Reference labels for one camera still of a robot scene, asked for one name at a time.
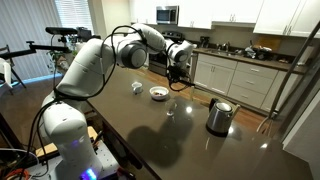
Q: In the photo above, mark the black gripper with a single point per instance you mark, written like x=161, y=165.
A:
x=175, y=74

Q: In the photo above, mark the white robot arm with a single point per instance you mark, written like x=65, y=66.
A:
x=63, y=119

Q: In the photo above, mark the white ceramic bowl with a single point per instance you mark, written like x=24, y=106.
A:
x=159, y=92

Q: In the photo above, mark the clear drinking glass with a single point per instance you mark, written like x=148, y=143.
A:
x=170, y=107

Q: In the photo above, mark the white ceramic mug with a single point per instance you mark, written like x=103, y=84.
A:
x=137, y=87

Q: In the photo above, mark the black coffee maker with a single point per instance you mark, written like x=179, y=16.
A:
x=204, y=41

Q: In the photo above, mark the stainless steel microwave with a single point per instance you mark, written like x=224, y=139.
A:
x=167, y=14

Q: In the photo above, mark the kitchen sink faucet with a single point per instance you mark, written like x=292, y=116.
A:
x=223, y=47

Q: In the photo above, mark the stainless steel electric kettle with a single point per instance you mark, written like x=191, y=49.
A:
x=220, y=117

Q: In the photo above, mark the cream wooden chair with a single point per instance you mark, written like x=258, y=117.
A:
x=265, y=126

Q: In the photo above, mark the stainless steel refrigerator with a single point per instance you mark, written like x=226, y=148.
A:
x=284, y=117

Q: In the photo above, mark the black camera tripod arm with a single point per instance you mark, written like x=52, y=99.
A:
x=83, y=34

